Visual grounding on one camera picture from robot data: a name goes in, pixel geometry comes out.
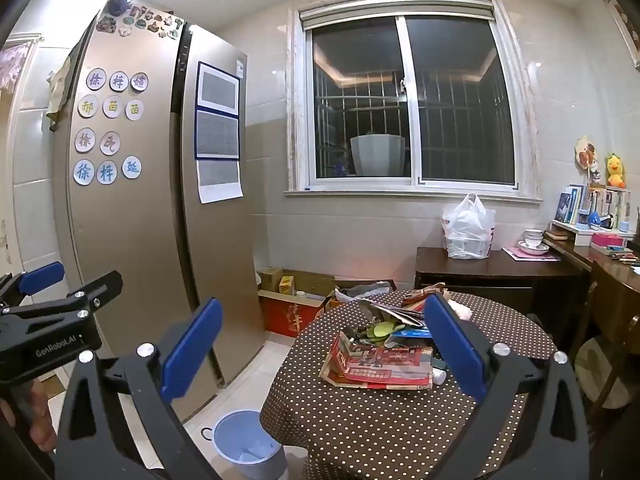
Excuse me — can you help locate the yellow duck toy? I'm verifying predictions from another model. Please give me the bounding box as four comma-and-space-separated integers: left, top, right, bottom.
606, 154, 627, 189

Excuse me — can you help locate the row of upright books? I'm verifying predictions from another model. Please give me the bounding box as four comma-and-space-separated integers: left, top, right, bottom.
555, 184, 587, 226

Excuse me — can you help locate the white printed paper sheet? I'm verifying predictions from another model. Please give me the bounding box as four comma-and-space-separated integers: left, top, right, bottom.
197, 159, 245, 205

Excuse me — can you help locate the small brown cardboard box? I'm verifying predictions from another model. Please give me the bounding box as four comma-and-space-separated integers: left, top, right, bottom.
257, 267, 284, 292

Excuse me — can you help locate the patterned door curtain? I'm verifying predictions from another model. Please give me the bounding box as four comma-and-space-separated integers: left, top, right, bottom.
0, 35, 42, 95

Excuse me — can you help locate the group of round paper magnets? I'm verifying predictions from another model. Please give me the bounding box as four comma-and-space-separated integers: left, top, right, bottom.
72, 67, 151, 187

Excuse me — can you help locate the red cardboard box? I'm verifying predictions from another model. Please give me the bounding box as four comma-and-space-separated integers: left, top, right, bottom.
257, 269, 337, 339

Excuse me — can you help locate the white planter pot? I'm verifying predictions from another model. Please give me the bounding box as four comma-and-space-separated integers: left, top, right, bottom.
350, 133, 407, 177

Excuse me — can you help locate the gold double-door refrigerator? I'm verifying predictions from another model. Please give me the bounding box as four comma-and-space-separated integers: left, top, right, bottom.
50, 7, 267, 423

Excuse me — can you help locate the grey plastic bag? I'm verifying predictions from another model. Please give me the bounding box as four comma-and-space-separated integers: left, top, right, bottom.
335, 282, 392, 304

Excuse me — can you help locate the dark wooden desk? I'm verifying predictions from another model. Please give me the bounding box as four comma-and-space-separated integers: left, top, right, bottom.
542, 234, 640, 313

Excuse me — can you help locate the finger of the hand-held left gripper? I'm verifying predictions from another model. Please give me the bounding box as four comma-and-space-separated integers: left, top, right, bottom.
0, 270, 124, 329
0, 261, 67, 307

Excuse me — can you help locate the brown red snack bag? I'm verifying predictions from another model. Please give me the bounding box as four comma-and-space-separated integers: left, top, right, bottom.
401, 284, 448, 311

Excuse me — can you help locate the wooden chair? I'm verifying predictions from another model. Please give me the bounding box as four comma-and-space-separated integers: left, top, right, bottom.
570, 260, 640, 411

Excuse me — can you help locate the cartoon wall ornament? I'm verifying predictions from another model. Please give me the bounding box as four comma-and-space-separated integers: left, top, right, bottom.
575, 135, 600, 171

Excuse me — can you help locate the white plastic bag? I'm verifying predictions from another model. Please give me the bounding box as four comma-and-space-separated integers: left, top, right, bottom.
441, 192, 497, 260

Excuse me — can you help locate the framed wall picture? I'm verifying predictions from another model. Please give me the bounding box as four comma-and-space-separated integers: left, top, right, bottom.
602, 0, 640, 72

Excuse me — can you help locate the silver printed wrapper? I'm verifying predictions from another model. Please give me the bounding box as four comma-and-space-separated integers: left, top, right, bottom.
354, 299, 426, 332

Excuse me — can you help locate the pink mat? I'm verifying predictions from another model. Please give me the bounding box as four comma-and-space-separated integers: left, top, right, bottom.
502, 246, 562, 263

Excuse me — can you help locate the white roller blind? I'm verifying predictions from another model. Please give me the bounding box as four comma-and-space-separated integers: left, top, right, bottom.
298, 0, 497, 32

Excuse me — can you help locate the blue plastic bin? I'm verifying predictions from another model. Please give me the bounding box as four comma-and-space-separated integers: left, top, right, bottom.
201, 410, 289, 480

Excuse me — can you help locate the printed brown cardboard box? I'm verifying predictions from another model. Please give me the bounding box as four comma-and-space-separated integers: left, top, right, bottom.
325, 276, 397, 313

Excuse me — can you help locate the blue framed printed sheet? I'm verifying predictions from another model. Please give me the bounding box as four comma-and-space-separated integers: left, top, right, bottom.
194, 109, 241, 161
196, 61, 241, 117

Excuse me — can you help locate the blue desk item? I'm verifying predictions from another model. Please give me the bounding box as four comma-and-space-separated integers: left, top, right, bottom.
577, 210, 609, 231

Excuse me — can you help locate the person's left hand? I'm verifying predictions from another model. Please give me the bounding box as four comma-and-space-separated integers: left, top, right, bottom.
25, 379, 59, 454

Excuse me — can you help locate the pink box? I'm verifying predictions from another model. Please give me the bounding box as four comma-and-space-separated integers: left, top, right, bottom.
590, 233, 635, 256

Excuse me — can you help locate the group of souvenir fridge magnets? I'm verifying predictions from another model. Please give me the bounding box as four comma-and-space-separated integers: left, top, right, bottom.
97, 0, 184, 40

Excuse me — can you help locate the sliding glass window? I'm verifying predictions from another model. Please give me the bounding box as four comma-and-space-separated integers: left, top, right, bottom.
284, 0, 545, 207

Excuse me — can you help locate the olive hanging cloth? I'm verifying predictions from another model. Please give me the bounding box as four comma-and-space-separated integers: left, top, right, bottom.
46, 57, 76, 131

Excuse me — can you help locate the dark wooden cabinet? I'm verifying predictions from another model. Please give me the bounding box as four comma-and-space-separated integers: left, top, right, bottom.
415, 246, 587, 318

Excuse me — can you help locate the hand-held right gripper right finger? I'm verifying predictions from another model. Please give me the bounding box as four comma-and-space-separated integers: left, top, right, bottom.
424, 294, 591, 480

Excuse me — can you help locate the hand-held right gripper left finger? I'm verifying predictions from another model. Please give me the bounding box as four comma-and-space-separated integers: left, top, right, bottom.
52, 297, 224, 480

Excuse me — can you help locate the white desk shelf riser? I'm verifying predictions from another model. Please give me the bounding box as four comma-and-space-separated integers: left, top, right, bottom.
550, 219, 637, 247

